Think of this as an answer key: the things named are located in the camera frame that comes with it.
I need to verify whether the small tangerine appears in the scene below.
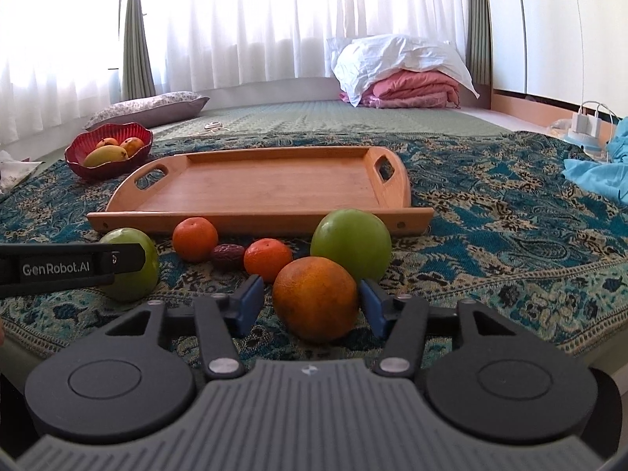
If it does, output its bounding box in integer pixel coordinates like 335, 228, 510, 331
244, 238, 293, 283

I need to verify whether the dark red date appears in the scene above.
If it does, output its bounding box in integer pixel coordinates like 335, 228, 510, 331
210, 243, 246, 270

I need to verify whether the large dull orange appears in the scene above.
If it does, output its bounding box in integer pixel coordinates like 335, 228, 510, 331
272, 256, 359, 341

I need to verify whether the green apple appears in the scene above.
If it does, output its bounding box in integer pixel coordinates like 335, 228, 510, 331
310, 208, 392, 283
100, 228, 160, 302

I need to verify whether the medium tangerine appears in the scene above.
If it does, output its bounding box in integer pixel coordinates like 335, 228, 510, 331
172, 217, 219, 263

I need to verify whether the white patterned cloth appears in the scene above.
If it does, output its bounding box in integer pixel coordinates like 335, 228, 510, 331
0, 150, 42, 196

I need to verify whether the wooden serving tray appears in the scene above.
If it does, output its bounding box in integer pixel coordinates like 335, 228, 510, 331
87, 146, 434, 237

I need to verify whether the red fruit bowl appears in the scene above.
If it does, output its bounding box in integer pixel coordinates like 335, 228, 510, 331
65, 122, 153, 181

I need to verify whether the yellow mango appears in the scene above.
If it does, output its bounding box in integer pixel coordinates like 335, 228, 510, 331
83, 146, 128, 168

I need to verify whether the orange fruit in bowl left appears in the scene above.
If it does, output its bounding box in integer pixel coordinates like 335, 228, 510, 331
96, 137, 119, 149

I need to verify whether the orange fruit in bowl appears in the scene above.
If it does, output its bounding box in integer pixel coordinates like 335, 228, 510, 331
96, 137, 119, 149
120, 136, 145, 157

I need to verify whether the blue paisley blanket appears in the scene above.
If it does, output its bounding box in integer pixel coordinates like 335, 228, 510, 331
1, 132, 627, 363

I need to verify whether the orange fruit in bowl right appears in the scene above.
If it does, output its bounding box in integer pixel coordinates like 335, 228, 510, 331
120, 136, 145, 157

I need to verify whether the green quilted mat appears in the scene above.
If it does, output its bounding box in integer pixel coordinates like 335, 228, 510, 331
152, 101, 507, 139

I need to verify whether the floral grey pillow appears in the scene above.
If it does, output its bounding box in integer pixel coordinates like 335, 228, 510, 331
84, 91, 210, 131

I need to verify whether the pink folded blanket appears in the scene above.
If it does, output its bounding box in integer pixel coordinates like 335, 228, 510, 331
359, 70, 460, 110

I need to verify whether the green drape left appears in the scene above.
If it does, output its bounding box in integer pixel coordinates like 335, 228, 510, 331
121, 0, 155, 100

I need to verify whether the green drape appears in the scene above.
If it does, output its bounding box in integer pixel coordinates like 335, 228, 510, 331
121, 0, 155, 100
466, 0, 493, 85

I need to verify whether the white sheer curtain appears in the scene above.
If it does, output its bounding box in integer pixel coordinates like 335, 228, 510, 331
1, 0, 468, 145

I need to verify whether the white pillow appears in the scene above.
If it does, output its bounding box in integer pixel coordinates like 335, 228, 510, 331
326, 34, 480, 106

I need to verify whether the light blue cloth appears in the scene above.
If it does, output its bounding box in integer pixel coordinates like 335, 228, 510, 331
562, 118, 628, 205

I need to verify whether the green drape right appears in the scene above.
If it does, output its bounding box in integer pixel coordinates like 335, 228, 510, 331
466, 0, 493, 85

